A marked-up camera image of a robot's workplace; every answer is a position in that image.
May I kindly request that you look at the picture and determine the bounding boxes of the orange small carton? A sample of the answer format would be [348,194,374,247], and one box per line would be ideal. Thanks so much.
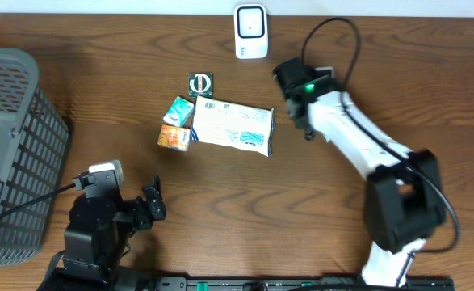
[157,124,191,151]

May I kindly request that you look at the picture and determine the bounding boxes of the teal small carton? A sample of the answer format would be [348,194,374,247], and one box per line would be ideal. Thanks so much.
[163,96,195,127]

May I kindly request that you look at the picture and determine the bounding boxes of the white snack bag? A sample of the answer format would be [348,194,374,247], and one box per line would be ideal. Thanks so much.
[191,96,275,157]

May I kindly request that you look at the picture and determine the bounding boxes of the dark green round-logo box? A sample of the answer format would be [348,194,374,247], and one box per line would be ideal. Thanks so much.
[188,73,214,98]

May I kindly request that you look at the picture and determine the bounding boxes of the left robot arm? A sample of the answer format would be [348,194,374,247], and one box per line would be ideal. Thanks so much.
[39,171,166,291]

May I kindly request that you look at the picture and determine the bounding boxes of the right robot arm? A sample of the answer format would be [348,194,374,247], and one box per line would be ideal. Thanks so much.
[272,58,447,289]

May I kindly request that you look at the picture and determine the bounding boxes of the white barcode scanner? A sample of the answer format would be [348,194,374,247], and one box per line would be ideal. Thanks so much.
[233,4,269,60]

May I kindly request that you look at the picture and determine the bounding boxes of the grey plastic basket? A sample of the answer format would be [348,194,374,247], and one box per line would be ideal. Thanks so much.
[0,48,70,268]

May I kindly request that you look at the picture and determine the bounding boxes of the black left camera cable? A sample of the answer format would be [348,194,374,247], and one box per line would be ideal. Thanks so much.
[0,182,78,234]

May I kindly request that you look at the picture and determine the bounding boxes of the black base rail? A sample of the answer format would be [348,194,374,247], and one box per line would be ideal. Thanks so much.
[152,276,455,291]

